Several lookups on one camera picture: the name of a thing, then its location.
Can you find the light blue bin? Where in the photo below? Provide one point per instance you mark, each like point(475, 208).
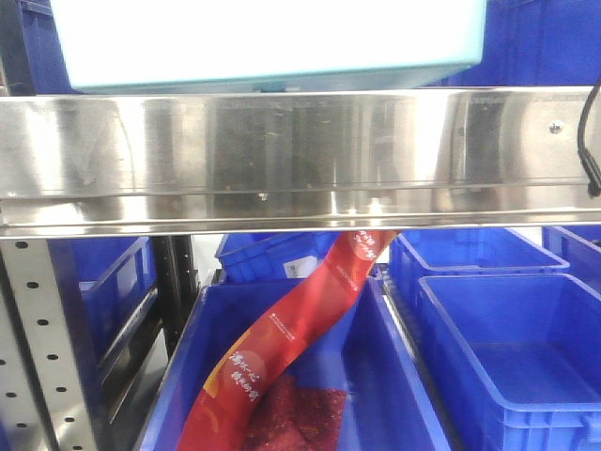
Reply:
point(183, 47)

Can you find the dark blue bin centre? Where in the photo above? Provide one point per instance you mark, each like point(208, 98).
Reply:
point(364, 354)

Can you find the dark blue bin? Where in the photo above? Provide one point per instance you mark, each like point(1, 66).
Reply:
point(364, 354)
point(516, 359)

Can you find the red dried food packet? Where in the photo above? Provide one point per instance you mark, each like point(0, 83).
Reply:
point(294, 417)

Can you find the red printed banner strip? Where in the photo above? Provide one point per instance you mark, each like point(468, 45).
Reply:
point(220, 415)

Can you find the dark blue bin right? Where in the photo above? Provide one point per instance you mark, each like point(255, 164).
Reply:
point(516, 359)

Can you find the steel shelf front rail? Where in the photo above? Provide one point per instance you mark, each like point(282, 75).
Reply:
point(78, 165)

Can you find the perforated steel shelf post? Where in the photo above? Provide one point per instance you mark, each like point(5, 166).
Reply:
point(44, 284)

